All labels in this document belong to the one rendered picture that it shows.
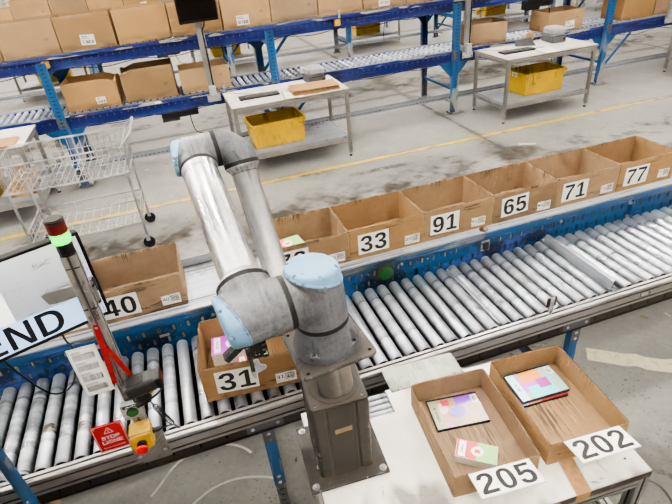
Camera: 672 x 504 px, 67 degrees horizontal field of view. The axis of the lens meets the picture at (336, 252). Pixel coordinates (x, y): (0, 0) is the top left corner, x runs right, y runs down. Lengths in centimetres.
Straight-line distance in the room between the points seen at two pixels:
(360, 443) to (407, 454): 20
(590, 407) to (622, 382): 126
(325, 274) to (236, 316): 24
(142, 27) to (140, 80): 58
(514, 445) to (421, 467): 32
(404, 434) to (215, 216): 99
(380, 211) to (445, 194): 39
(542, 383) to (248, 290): 119
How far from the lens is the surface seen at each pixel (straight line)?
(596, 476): 190
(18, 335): 180
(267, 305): 128
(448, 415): 192
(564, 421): 199
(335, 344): 139
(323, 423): 158
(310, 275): 128
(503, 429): 192
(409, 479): 178
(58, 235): 154
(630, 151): 363
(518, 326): 233
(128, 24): 653
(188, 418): 207
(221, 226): 145
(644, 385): 333
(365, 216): 272
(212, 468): 286
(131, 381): 179
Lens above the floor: 224
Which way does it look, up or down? 32 degrees down
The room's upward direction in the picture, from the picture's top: 6 degrees counter-clockwise
